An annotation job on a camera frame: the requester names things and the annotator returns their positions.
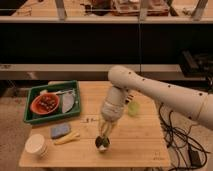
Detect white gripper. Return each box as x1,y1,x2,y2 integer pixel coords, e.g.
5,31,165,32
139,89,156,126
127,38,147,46
98,103,123,137

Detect green pepper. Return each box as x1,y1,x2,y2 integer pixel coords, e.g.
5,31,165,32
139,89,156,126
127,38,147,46
95,136,110,148

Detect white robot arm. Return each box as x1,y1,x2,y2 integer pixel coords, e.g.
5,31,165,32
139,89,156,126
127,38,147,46
99,65,213,137

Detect metal cup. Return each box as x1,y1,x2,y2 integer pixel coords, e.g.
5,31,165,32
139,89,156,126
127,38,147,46
95,136,110,152

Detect silver fork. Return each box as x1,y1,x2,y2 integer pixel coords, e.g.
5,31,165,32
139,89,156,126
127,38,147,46
81,117,99,123

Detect light green round lid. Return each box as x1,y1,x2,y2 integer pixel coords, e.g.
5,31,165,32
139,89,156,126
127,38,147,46
127,101,140,117

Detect brown striped block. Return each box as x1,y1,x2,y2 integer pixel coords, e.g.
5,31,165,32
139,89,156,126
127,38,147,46
125,94,134,104

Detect yellow banana toy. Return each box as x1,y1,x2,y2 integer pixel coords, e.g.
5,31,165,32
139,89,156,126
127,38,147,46
54,132,80,145

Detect grey fish-shaped plate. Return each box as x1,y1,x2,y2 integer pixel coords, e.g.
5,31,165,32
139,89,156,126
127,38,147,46
62,93,75,113

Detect blue sponge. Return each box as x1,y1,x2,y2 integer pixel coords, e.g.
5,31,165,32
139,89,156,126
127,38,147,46
51,123,71,139

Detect green plastic tray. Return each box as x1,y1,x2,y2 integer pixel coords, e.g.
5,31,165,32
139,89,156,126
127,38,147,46
23,80,81,125

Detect red bowl with beans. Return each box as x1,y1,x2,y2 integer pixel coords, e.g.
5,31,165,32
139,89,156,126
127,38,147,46
30,94,60,115

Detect white spoon in tray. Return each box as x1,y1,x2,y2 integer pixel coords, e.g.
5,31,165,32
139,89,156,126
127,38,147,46
39,89,74,95

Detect white stacked cups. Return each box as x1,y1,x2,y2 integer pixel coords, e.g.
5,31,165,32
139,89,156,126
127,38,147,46
25,134,47,156

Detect black cables on floor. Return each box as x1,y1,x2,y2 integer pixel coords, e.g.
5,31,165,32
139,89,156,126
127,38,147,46
157,101,213,171

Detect metal shelf rail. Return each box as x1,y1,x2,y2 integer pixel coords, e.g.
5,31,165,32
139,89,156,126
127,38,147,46
0,64,184,80

